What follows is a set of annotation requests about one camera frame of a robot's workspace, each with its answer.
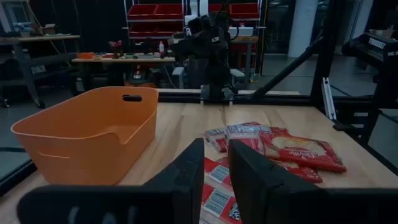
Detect red storage bin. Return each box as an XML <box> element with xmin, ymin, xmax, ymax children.
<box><xmin>229</xmin><ymin>2</ymin><xmax>261</xmax><ymax>19</ymax></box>
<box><xmin>127</xmin><ymin>4</ymin><xmax>158</xmax><ymax>20</ymax></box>
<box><xmin>154</xmin><ymin>3</ymin><xmax>184</xmax><ymax>20</ymax></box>
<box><xmin>129</xmin><ymin>24</ymin><xmax>184</xmax><ymax>39</ymax></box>

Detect white pillar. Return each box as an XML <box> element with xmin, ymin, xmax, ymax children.
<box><xmin>287</xmin><ymin>0</ymin><xmax>318</xmax><ymax>58</ymax></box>

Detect aluminium bracket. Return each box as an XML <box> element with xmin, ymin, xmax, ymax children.
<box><xmin>321</xmin><ymin>77</ymin><xmax>337</xmax><ymax>121</ymax></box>

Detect wooden desk black legs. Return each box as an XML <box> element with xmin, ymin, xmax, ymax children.
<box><xmin>0</xmin><ymin>34</ymin><xmax>81</xmax><ymax>108</ymax></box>

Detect cardboard box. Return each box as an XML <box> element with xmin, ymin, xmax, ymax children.
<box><xmin>39</xmin><ymin>24</ymin><xmax>56</xmax><ymax>35</ymax></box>

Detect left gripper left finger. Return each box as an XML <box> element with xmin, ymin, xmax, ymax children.
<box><xmin>17</xmin><ymin>138</ymin><xmax>205</xmax><ymax>224</ymax></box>

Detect white tray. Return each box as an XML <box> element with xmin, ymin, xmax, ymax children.
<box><xmin>228</xmin><ymin>27</ymin><xmax>254</xmax><ymax>37</ymax></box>

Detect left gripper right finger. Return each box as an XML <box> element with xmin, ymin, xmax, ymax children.
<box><xmin>228</xmin><ymin>139</ymin><xmax>398</xmax><ymax>224</ymax></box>

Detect metal shelf rack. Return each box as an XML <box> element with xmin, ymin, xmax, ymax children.
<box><xmin>123</xmin><ymin>0</ymin><xmax>264</xmax><ymax>41</ymax></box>

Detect black diagonal frame strut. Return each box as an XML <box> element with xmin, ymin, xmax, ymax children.
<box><xmin>251</xmin><ymin>37</ymin><xmax>324</xmax><ymax>99</ymax></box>

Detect wooden workbench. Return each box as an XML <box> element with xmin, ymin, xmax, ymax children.
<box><xmin>71</xmin><ymin>57</ymin><xmax>177</xmax><ymax>91</ymax></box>

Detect black frame post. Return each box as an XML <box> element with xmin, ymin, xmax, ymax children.
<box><xmin>310</xmin><ymin>0</ymin><xmax>343</xmax><ymax>108</ymax></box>

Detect orange plastic basket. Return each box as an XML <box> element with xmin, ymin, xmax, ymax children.
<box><xmin>11</xmin><ymin>86</ymin><xmax>159</xmax><ymax>187</ymax></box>

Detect black Trossen labelled stand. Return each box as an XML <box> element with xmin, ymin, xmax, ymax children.
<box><xmin>341</xmin><ymin>32</ymin><xmax>398</xmax><ymax>72</ymax></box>

